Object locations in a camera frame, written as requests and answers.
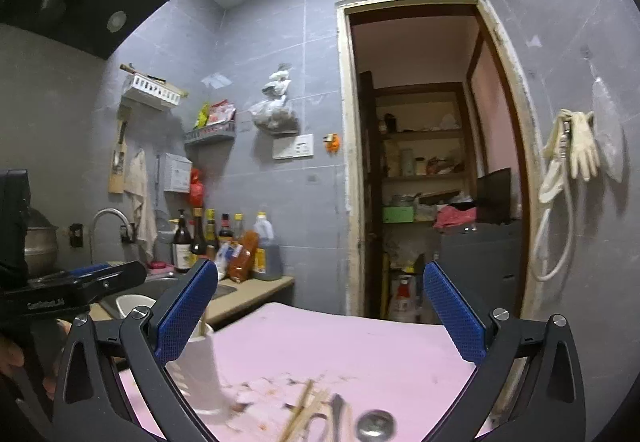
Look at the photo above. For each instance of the wooden cutting board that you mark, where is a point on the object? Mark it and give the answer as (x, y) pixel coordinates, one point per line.
(119, 172)

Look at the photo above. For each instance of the yellow snack packet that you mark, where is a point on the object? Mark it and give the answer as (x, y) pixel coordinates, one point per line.
(201, 116)

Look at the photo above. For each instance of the steel sink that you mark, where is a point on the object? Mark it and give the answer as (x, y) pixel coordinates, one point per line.
(160, 287)

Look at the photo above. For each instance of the wooden door frame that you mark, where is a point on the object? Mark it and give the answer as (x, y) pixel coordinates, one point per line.
(345, 122)

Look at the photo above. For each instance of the wooden shelf unit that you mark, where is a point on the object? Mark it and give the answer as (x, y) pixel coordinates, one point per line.
(420, 134)

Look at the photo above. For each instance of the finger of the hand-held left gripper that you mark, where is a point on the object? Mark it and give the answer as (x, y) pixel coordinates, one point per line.
(117, 278)
(92, 269)

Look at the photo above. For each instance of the cream rubber glove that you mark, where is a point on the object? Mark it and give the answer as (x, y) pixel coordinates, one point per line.
(552, 172)
(584, 147)

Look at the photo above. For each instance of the person's left hand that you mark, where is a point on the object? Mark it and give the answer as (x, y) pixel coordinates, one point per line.
(10, 355)

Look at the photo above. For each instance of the hanging beige towel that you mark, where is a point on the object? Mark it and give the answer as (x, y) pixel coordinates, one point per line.
(140, 192)

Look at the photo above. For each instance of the orange packet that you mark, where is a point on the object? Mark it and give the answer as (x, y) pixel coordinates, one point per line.
(244, 257)

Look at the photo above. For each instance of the pink sponge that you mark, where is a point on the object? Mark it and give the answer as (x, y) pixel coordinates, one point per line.
(160, 266)

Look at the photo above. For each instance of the orange wall hook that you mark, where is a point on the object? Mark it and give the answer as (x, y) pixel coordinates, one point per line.
(332, 143)

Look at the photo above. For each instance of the black wall socket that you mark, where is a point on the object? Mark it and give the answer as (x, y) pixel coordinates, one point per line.
(76, 235)

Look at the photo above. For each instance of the white oil jug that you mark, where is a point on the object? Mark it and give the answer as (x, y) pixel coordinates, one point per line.
(267, 257)

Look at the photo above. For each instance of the green box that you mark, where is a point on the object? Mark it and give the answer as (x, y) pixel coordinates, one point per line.
(398, 214)

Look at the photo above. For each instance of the dark bottle white label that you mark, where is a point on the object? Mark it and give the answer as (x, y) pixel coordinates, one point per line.
(182, 247)

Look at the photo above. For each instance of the wooden chopstick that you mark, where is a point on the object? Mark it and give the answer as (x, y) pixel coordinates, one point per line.
(203, 328)
(316, 407)
(299, 409)

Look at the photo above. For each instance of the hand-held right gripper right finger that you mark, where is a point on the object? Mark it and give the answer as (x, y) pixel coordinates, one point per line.
(450, 307)

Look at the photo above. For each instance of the white wall basket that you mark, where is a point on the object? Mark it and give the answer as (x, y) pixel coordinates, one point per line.
(150, 91)

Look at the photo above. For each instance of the flat clear plastic bag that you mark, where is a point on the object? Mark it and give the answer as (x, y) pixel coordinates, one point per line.
(607, 137)

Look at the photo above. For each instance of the hanging clear plastic bag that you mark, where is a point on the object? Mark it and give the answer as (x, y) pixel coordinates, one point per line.
(272, 115)

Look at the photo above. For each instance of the red snack packet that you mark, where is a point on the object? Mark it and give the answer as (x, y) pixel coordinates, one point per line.
(221, 113)

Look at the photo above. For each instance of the grey wall shelf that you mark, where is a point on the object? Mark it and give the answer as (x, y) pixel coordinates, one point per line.
(210, 136)

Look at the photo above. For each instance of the metal faucet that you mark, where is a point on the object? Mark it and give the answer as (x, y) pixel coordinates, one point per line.
(107, 211)

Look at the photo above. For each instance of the white wall socket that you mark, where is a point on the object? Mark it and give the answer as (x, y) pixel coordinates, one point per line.
(292, 146)

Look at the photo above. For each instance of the metal spoon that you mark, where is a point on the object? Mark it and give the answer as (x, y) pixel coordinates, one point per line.
(375, 424)

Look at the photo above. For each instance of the white bowl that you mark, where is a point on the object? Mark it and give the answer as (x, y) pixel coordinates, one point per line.
(132, 304)

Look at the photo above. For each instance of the black cabinet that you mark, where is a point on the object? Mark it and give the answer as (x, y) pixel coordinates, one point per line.
(480, 262)

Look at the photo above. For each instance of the white cup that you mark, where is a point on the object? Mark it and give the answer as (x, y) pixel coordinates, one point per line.
(200, 372)

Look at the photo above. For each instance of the pink foam mat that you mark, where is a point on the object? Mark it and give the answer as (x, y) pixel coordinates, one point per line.
(350, 352)

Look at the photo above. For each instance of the metal pot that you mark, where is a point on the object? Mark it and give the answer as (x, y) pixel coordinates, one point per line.
(40, 242)

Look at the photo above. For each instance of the black monitor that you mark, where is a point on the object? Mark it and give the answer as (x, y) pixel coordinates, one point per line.
(494, 194)

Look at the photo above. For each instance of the blue white packet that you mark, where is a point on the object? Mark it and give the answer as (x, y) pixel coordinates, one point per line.
(224, 259)

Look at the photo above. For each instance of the white wall box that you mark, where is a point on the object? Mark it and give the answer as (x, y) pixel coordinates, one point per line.
(175, 172)

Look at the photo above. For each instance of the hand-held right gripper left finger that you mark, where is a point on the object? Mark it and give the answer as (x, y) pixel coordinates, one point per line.
(187, 307)

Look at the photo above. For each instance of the red cloth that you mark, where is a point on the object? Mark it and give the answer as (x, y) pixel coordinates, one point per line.
(454, 218)

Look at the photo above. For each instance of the red plastic bag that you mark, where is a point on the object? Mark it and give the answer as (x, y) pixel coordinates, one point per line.
(196, 192)

